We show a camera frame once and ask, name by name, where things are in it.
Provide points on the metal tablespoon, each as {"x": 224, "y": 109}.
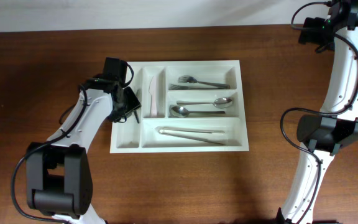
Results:
{"x": 182, "y": 112}
{"x": 218, "y": 103}

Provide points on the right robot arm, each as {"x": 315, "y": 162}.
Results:
{"x": 322, "y": 134}

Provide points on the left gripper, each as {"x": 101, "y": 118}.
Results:
{"x": 135, "y": 104}

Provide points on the small metal spoon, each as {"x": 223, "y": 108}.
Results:
{"x": 137, "y": 117}

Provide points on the white cutlery tray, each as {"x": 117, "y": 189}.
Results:
{"x": 186, "y": 106}

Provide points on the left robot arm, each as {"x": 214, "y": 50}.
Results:
{"x": 58, "y": 177}

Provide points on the long metal tongs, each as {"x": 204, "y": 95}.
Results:
{"x": 202, "y": 135}

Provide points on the white plastic knife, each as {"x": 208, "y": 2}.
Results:
{"x": 153, "y": 101}

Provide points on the metal fork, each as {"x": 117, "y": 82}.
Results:
{"x": 180, "y": 87}
{"x": 190, "y": 79}

